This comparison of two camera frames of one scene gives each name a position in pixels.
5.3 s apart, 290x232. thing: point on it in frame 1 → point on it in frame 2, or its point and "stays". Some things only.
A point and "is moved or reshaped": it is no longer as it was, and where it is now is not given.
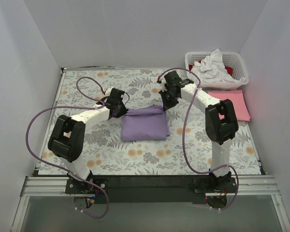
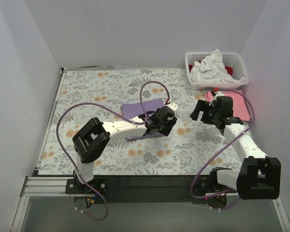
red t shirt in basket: [229, 69] stays
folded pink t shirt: [237, 97] stays
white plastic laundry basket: [237, 60] stays
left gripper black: [119, 110] → [168, 120]
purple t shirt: [148, 123] is moved or reshaped
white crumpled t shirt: [212, 69] stays
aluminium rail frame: [257, 186] stays
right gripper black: [168, 100] → [203, 112]
